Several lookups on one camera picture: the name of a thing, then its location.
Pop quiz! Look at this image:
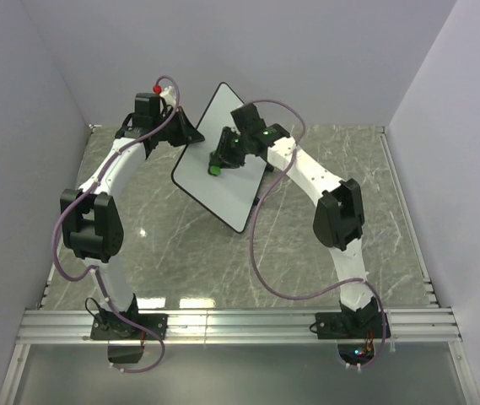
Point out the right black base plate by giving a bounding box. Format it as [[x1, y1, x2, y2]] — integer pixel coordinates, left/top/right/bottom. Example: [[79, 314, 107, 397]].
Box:
[[310, 300, 383, 340]]

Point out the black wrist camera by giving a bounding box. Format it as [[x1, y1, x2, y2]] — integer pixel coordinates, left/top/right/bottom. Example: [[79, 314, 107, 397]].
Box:
[[132, 93, 161, 127], [231, 104, 290, 148]]

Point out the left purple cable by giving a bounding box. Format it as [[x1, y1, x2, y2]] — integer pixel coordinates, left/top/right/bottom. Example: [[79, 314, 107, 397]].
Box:
[[50, 74, 181, 374]]

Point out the green whiteboard eraser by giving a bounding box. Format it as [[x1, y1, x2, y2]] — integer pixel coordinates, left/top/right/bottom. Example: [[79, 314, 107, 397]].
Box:
[[208, 165, 221, 176]]

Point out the aluminium right side rail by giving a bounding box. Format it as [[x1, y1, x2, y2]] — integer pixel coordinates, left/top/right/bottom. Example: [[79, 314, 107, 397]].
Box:
[[375, 126, 443, 308]]

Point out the aluminium front rail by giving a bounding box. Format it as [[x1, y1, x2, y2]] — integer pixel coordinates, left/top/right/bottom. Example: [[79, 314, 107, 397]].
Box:
[[15, 308, 461, 344]]

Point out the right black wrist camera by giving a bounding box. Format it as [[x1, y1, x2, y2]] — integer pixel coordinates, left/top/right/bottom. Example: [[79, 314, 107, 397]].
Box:
[[231, 104, 290, 148]]

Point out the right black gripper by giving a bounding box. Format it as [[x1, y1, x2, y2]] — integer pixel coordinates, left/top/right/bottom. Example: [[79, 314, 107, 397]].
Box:
[[208, 128, 249, 171]]

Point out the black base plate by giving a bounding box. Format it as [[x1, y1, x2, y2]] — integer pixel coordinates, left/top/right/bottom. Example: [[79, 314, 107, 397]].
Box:
[[89, 312, 168, 341], [310, 300, 383, 340]]

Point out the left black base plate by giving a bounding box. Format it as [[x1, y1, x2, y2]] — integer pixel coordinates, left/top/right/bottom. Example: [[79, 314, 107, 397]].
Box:
[[89, 312, 168, 341]]

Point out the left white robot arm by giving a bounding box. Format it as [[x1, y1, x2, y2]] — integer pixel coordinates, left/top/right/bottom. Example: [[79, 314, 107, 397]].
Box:
[[53, 105, 204, 339]]

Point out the purple cable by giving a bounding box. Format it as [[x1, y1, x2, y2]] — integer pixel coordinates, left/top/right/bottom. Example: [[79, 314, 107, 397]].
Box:
[[248, 99, 389, 372], [50, 74, 181, 374]]

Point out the white whiteboard black frame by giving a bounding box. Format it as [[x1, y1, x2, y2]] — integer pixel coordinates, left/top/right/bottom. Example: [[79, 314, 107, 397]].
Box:
[[171, 82, 266, 233]]

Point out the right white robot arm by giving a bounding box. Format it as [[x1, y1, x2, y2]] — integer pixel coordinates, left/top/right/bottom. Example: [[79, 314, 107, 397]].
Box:
[[208, 124, 384, 338]]

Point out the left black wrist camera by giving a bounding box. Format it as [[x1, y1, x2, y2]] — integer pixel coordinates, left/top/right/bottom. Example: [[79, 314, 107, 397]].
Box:
[[132, 93, 161, 127]]

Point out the aluminium rail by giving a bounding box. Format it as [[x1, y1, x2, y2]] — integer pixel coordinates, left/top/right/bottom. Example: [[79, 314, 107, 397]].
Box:
[[15, 308, 461, 344], [375, 126, 443, 308]]

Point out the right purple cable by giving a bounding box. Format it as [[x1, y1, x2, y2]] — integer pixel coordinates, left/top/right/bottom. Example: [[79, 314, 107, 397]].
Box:
[[248, 99, 389, 372]]

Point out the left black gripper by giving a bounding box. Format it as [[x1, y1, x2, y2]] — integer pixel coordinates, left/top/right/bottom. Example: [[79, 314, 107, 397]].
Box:
[[156, 108, 206, 149]]

